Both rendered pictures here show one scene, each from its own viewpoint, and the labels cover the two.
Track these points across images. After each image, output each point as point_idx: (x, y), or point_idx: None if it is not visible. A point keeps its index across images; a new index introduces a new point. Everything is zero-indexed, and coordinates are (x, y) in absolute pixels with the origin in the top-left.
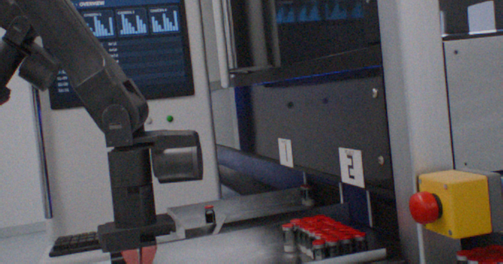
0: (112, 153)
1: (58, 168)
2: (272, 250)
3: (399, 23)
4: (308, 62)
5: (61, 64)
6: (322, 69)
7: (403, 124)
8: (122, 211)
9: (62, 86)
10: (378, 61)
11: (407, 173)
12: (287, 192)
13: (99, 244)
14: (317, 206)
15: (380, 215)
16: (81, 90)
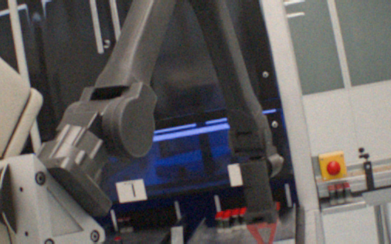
0: (260, 162)
1: None
2: (218, 236)
3: (298, 86)
4: (181, 117)
5: (246, 103)
6: (205, 120)
7: (303, 135)
8: (268, 198)
9: None
10: (277, 106)
11: (306, 160)
12: (105, 228)
13: None
14: (137, 229)
15: (226, 208)
16: (256, 120)
